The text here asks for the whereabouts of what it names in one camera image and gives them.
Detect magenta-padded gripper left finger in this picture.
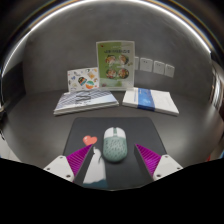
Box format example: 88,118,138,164
43,143,95,187

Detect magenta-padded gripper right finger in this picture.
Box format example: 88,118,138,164
133,143,184,186

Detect green and white computer mouse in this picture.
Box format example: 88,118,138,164
101,126,129,163

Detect black mouse pad with heart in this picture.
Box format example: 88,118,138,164
62,116,168,190

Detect white book with blue band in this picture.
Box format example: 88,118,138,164
121,87,180,117

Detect grey striped book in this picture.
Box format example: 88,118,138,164
53,87,120,117

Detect white sticker sheet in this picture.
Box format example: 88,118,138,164
66,66,100,93

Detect green standing menu sign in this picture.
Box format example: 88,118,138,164
95,40,136,92

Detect white wall sockets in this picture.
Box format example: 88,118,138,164
133,55,176,79

